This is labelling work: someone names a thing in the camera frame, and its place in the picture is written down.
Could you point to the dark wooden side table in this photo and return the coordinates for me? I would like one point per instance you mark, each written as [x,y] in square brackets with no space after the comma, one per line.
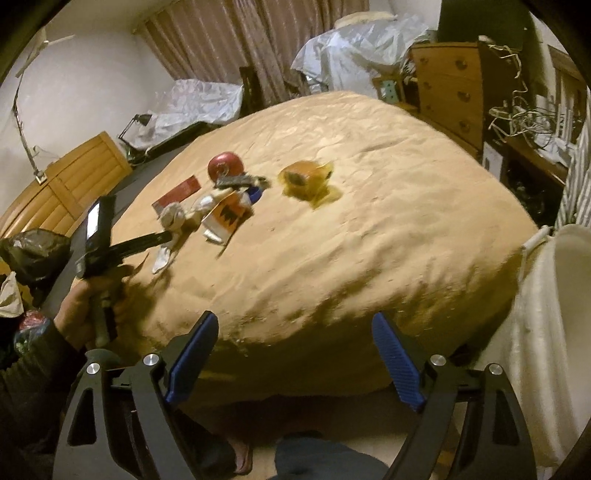
[536,182]

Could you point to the silver plastic sheet left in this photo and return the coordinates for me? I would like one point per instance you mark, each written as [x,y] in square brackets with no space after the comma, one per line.
[186,103]

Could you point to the silver plastic sheet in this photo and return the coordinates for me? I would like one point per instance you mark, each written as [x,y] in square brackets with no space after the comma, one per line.
[186,103]
[351,57]

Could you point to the pink-brown curtain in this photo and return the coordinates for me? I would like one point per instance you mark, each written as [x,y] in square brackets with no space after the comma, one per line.
[212,40]

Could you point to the tan bed cover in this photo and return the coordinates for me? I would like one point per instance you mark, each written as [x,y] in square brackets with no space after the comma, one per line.
[420,230]

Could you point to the white trash bucket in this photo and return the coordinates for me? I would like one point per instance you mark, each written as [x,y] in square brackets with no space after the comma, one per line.
[544,344]

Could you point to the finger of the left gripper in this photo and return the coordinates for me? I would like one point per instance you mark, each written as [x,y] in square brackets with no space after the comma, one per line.
[120,251]

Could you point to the black garbage bag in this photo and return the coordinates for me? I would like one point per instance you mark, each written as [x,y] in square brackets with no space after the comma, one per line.
[37,256]

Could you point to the yellow plastic wrapped item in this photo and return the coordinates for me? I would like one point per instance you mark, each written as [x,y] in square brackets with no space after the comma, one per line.
[309,181]

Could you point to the red flat box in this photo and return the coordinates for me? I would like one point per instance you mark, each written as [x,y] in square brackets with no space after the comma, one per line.
[179,193]

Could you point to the orange white paper carton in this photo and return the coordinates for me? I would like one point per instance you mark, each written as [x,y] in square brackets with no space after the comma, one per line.
[226,217]

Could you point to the black television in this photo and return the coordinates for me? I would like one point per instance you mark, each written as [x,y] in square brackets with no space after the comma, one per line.
[503,21]

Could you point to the small wooden chair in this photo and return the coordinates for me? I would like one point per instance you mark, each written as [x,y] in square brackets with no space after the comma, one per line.
[390,89]

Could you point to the wooden headboard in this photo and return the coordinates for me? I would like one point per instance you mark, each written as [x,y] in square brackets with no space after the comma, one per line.
[74,183]

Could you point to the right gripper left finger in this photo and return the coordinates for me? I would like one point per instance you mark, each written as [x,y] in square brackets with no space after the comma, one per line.
[186,355]

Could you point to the white ceiling fan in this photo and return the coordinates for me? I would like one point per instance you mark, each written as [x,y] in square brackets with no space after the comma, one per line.
[40,43]

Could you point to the red apple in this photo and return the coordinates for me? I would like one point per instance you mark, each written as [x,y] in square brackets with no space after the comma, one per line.
[224,165]

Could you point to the dark striped cigarette pack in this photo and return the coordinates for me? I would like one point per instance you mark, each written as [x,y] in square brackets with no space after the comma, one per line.
[242,181]

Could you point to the wooden chest of drawers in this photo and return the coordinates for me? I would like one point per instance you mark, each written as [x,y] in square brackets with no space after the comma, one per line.
[459,83]

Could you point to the silver plastic sheet right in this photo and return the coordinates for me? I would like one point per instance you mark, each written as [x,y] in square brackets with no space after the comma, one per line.
[351,57]

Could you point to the blue bottle cap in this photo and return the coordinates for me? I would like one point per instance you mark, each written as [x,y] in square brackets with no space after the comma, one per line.
[254,194]

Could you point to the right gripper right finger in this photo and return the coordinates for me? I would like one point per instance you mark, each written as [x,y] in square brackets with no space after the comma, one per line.
[403,359]

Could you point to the black desk lamp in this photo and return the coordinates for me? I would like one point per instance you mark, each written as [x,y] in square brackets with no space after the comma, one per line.
[135,122]

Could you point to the striped cloth cover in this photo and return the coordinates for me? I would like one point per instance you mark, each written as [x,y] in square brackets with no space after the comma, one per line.
[575,205]

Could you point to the person left hand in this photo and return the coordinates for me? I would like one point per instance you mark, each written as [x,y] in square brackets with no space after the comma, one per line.
[73,320]

